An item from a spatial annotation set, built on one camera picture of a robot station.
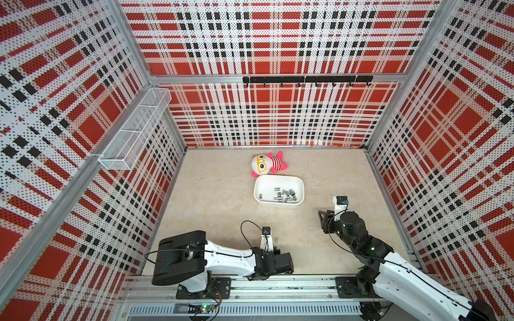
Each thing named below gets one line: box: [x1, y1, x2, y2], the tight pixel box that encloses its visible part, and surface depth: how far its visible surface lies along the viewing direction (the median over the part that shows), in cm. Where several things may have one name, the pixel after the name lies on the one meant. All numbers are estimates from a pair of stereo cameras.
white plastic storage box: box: [252, 173, 306, 210], surface depth 103 cm
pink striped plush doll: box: [250, 151, 288, 178], surface depth 108 cm
